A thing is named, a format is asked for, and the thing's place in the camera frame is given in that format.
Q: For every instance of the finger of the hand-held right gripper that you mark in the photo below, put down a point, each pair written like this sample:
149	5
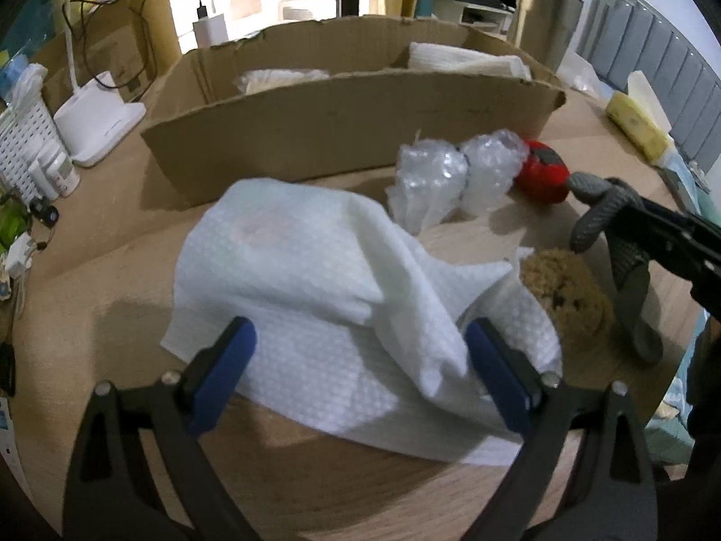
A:
667	209
659	248

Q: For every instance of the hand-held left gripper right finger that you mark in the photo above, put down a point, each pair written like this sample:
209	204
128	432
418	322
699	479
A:
498	375

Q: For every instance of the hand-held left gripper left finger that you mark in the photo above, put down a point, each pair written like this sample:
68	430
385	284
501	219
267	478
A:
225	372

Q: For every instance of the red plush toy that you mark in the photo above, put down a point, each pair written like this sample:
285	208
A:
541	177

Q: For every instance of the large white textured cloth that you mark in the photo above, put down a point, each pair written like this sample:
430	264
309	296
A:
293	259

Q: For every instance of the brown cardboard box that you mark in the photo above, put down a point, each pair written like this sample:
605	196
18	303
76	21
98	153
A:
338	124

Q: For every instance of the yellow tissue pack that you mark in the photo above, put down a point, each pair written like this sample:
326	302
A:
636	124

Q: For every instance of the grey padded headboard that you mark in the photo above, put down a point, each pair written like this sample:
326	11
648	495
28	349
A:
664	56

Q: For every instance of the clear plastic bag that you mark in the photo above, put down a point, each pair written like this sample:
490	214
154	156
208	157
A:
586	76

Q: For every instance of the stainless steel tumbler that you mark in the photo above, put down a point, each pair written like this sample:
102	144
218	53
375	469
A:
543	22

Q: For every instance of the white plug adapter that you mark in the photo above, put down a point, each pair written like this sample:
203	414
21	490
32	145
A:
22	253

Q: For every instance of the folded white cloth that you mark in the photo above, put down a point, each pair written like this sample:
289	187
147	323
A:
462	59

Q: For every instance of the white pill bottle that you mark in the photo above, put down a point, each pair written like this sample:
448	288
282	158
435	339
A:
42	180
62	174

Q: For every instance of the white computer desk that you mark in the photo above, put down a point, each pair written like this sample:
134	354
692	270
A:
479	14

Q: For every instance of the white desk lamp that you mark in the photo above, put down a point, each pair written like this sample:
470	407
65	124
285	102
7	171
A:
96	124

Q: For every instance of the clear plastic packet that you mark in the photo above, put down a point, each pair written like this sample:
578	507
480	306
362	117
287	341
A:
281	80

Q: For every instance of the white plastic basket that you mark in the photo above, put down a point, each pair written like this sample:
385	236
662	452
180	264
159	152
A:
28	135

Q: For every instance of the brown cardboard carton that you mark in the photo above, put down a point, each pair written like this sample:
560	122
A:
118	50

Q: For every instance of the white charger block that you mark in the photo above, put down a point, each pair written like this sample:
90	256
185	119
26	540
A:
211	31

